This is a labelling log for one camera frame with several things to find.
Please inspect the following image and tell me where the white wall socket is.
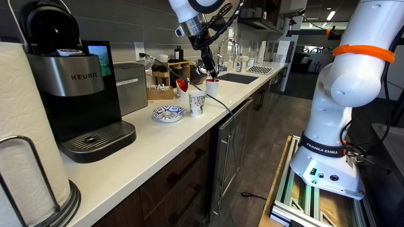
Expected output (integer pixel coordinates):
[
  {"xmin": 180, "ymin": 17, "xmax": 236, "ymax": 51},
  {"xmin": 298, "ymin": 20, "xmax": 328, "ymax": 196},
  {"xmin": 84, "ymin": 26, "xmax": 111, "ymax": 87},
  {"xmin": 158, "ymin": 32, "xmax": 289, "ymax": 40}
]
[{"xmin": 134, "ymin": 42, "xmax": 146, "ymax": 61}]

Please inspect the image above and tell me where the wall shelf with cups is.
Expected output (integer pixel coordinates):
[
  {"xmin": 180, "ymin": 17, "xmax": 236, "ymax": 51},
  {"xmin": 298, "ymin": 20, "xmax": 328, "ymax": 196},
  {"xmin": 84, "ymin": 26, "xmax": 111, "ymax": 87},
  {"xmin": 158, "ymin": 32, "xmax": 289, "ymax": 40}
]
[{"xmin": 237, "ymin": 0, "xmax": 286, "ymax": 33}]

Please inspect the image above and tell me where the wooden condiment organizer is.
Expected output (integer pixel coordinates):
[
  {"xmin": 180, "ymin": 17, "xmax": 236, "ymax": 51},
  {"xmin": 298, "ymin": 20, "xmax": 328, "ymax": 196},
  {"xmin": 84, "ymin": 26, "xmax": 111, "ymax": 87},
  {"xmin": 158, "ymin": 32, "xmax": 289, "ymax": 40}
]
[{"xmin": 146, "ymin": 61, "xmax": 191, "ymax": 101}]

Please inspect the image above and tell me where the paper towel roll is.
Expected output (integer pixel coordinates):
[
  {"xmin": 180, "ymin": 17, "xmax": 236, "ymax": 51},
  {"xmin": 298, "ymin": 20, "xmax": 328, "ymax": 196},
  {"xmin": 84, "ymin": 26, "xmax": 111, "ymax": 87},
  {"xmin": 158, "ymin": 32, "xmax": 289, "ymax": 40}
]
[{"xmin": 0, "ymin": 42, "xmax": 72, "ymax": 226}]

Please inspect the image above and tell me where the dark sofa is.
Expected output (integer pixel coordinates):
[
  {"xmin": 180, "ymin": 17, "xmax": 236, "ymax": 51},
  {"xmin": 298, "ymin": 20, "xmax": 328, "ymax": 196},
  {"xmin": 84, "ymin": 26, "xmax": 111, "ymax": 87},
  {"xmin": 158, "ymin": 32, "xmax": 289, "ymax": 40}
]
[{"xmin": 290, "ymin": 52, "xmax": 312, "ymax": 74}]

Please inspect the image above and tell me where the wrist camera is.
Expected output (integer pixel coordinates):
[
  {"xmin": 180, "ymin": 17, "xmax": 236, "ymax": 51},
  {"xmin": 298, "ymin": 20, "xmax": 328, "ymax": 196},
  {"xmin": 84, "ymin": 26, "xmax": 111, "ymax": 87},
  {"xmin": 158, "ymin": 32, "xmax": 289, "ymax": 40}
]
[{"xmin": 211, "ymin": 3, "xmax": 233, "ymax": 24}]

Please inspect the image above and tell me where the drawer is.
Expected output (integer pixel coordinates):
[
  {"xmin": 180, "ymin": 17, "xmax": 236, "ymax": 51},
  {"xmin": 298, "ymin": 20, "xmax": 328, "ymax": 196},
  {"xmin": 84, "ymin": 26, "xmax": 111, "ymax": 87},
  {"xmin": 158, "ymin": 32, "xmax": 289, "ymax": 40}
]
[
  {"xmin": 144, "ymin": 177, "xmax": 211, "ymax": 227},
  {"xmin": 140, "ymin": 130, "xmax": 212, "ymax": 202}
]

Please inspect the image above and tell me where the sink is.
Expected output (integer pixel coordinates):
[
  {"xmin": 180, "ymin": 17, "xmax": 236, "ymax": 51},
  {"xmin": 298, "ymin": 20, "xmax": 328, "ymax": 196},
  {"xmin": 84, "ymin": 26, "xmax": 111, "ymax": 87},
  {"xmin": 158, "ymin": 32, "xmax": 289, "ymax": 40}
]
[{"xmin": 217, "ymin": 73, "xmax": 259, "ymax": 85}]

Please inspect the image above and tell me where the black cable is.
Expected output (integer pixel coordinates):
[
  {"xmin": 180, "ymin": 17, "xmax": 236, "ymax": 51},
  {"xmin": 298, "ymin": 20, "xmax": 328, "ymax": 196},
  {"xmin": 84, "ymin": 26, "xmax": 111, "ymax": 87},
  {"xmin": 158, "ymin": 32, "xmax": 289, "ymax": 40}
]
[
  {"xmin": 236, "ymin": 191, "xmax": 268, "ymax": 201},
  {"xmin": 139, "ymin": 53, "xmax": 238, "ymax": 133}
]

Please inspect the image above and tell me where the blue patterned bowl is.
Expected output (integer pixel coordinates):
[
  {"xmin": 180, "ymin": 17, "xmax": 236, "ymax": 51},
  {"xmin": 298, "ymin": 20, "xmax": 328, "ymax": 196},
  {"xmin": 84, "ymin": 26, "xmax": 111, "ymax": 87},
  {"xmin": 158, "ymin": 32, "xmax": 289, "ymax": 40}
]
[{"xmin": 152, "ymin": 105, "xmax": 187, "ymax": 123}]

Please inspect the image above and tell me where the coffee pod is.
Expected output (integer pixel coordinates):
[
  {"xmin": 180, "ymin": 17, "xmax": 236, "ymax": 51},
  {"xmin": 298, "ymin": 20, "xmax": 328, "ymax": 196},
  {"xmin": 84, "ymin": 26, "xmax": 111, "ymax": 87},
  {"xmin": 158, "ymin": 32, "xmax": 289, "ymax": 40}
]
[{"xmin": 57, "ymin": 49, "xmax": 83, "ymax": 57}]

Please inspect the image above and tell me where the drawer handle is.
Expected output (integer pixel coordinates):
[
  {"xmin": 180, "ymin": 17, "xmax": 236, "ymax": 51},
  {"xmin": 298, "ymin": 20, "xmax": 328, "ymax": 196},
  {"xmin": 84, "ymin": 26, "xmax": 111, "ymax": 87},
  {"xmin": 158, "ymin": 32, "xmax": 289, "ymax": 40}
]
[
  {"xmin": 166, "ymin": 148, "xmax": 206, "ymax": 184},
  {"xmin": 168, "ymin": 183, "xmax": 203, "ymax": 225}
]

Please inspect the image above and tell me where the black and silver coffee machine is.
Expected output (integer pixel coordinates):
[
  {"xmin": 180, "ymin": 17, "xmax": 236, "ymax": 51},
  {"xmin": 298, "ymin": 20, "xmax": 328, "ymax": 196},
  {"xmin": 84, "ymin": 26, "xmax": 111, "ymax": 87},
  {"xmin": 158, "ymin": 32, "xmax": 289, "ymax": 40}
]
[{"xmin": 17, "ymin": 0, "xmax": 137, "ymax": 164}]

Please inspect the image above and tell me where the small chrome tap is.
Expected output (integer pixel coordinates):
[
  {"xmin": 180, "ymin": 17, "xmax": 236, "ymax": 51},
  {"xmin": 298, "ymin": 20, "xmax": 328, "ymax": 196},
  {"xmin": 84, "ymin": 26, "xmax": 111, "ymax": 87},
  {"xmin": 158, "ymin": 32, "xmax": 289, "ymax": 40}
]
[{"xmin": 213, "ymin": 53, "xmax": 225, "ymax": 73}]

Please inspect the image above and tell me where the stainless under-counter fridge door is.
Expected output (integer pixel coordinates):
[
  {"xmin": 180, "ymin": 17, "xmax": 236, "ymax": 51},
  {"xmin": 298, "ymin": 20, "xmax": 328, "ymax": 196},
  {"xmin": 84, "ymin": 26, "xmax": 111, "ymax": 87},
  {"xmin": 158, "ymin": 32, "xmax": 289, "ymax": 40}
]
[{"xmin": 208, "ymin": 97, "xmax": 255, "ymax": 222}]

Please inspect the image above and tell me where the fridge door handle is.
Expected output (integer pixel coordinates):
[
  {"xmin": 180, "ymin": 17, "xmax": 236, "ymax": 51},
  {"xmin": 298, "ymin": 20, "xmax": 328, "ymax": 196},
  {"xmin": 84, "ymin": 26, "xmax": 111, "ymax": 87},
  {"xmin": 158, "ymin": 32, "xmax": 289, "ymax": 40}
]
[{"xmin": 217, "ymin": 131, "xmax": 233, "ymax": 218}]

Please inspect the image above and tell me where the camera on mount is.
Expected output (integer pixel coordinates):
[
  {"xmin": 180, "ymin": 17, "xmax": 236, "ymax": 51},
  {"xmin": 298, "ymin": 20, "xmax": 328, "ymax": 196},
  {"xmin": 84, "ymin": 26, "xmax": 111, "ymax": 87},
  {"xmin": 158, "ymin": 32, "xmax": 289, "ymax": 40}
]
[{"xmin": 279, "ymin": 8, "xmax": 342, "ymax": 40}]

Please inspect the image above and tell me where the patterned paper cup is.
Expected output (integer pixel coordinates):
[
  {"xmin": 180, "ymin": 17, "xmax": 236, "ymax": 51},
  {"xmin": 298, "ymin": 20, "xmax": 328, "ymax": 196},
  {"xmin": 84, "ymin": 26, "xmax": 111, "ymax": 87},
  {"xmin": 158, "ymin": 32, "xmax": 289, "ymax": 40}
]
[{"xmin": 188, "ymin": 90, "xmax": 207, "ymax": 117}]

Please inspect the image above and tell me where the metal paper towel holder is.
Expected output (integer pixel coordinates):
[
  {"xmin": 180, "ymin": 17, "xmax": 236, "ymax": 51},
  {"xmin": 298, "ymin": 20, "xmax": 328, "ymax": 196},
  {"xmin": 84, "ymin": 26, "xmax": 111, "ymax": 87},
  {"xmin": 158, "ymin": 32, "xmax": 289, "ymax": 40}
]
[{"xmin": 0, "ymin": 136, "xmax": 82, "ymax": 227}]

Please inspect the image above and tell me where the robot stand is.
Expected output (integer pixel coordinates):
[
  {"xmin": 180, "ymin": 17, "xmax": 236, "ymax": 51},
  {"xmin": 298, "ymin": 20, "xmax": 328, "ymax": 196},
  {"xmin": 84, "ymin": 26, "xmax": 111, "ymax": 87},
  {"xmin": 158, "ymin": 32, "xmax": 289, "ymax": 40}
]
[{"xmin": 258, "ymin": 135, "xmax": 404, "ymax": 227}]

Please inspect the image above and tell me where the chequered drying mat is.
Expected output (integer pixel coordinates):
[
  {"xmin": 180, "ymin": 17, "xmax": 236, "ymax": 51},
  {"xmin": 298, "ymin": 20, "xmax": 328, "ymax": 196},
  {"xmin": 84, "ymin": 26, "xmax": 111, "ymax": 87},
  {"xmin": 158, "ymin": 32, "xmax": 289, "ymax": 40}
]
[{"xmin": 246, "ymin": 65, "xmax": 274, "ymax": 75}]

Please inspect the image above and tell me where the white cup red inside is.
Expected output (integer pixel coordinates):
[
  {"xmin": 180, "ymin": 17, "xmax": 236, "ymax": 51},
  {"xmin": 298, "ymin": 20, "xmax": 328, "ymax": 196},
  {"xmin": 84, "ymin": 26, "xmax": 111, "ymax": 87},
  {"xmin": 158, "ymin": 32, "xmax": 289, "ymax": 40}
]
[
  {"xmin": 176, "ymin": 78, "xmax": 189, "ymax": 98},
  {"xmin": 205, "ymin": 79, "xmax": 220, "ymax": 98}
]

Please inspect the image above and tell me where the grey pod storage box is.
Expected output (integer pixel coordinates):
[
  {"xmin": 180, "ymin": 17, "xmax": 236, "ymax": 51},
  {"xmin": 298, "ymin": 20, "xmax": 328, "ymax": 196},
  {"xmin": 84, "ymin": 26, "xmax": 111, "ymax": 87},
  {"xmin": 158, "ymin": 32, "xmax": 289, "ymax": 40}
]
[{"xmin": 113, "ymin": 62, "xmax": 148, "ymax": 116}]

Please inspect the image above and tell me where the dark round kettle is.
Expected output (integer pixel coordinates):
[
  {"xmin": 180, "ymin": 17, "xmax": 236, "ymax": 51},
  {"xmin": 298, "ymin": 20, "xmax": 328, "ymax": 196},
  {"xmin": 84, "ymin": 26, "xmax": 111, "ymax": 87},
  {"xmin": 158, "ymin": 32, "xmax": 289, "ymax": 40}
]
[{"xmin": 189, "ymin": 59, "xmax": 209, "ymax": 85}]

